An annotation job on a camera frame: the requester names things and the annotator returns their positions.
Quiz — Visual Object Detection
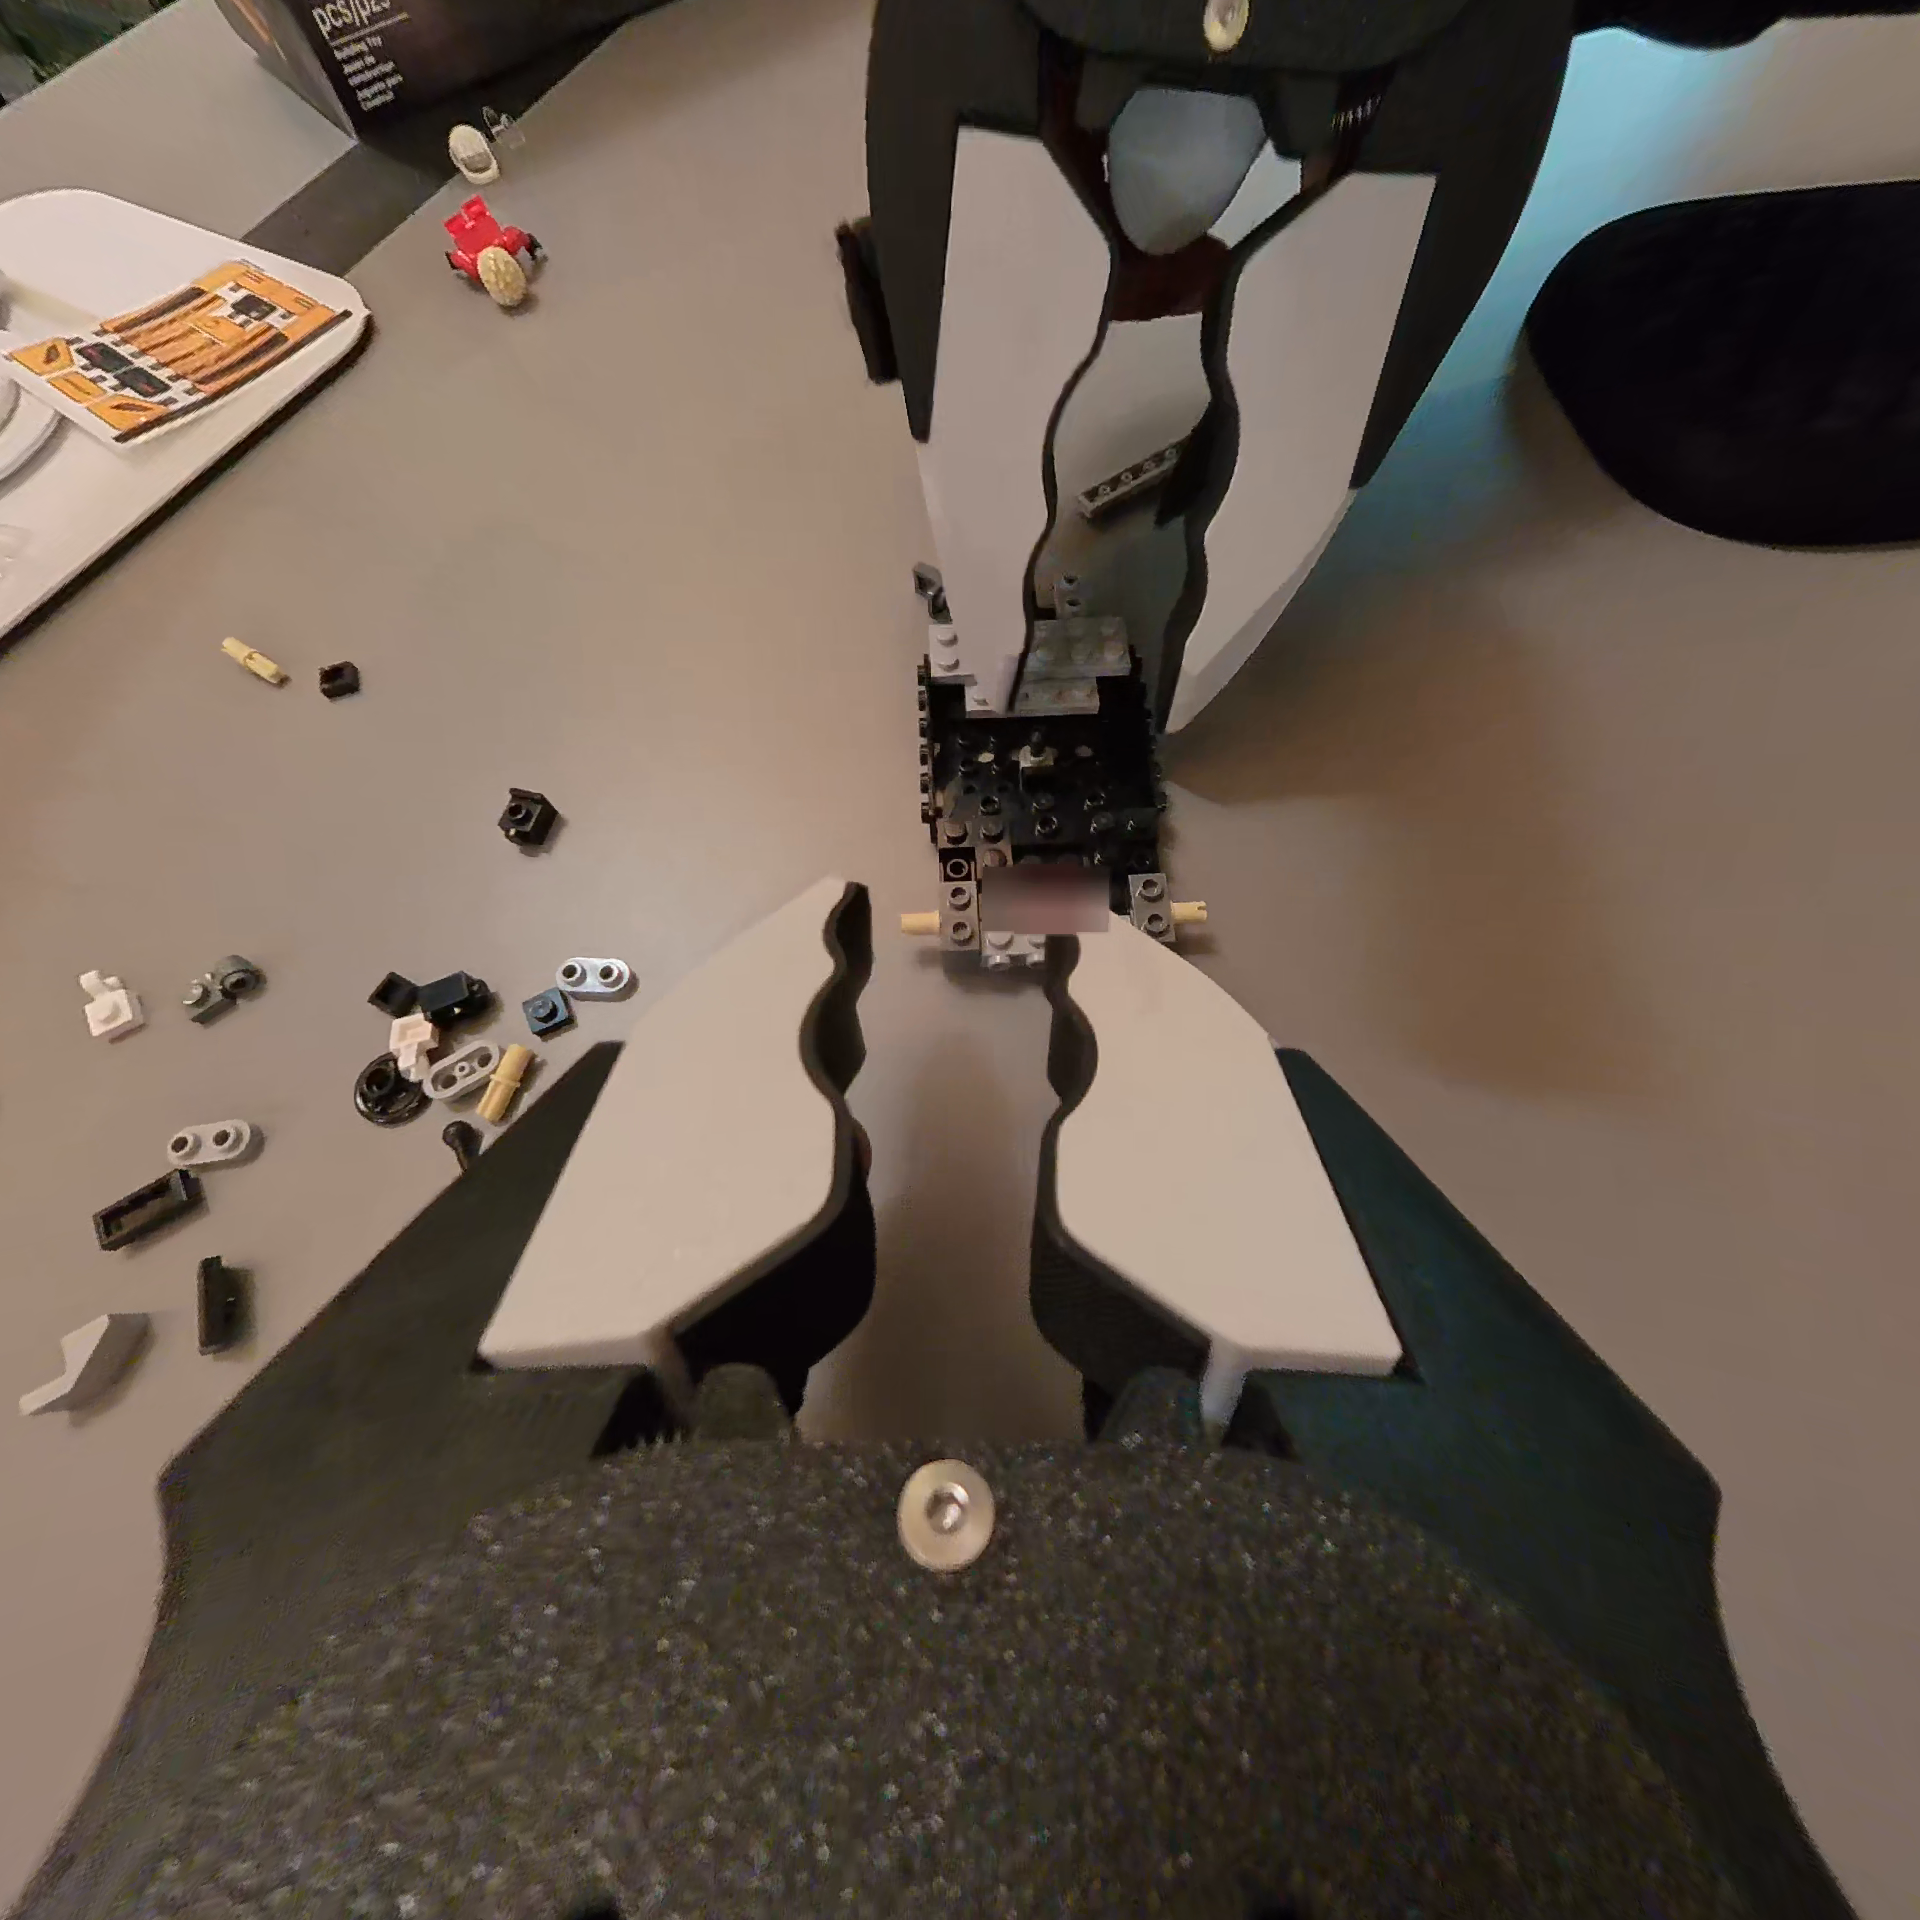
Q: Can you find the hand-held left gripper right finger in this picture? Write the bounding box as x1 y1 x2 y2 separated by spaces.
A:
1032 930 1404 1420

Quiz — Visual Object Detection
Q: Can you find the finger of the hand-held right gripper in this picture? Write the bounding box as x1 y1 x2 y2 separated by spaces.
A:
909 124 1122 718
1159 152 1437 740

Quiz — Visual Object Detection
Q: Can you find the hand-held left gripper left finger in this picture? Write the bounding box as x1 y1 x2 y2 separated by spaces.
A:
477 878 881 1373

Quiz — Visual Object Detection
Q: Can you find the long grey brick plate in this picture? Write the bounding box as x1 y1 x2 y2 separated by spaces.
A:
1079 446 1188 521

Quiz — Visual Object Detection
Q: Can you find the black brick car chassis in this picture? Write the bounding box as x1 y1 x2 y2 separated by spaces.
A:
900 576 1211 977

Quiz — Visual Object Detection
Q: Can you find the grey desk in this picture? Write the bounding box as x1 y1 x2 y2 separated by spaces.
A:
0 0 1920 1920

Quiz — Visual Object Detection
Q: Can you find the person's right hand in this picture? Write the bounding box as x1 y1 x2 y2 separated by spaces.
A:
1103 240 1232 326

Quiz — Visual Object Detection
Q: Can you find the pile of small brick pieces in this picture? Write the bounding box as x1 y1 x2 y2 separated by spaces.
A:
17 951 641 1421

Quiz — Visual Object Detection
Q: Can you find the black quilted pad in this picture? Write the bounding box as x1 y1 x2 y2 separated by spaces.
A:
1524 178 1920 551

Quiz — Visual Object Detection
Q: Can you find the black toy car box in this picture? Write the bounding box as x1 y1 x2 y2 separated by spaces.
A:
210 0 682 168

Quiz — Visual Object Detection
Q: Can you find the white wooden book stand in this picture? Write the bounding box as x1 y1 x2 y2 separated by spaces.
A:
0 185 376 639

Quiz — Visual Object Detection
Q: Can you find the orange sticker sheet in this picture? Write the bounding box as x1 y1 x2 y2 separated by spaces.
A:
0 261 336 448

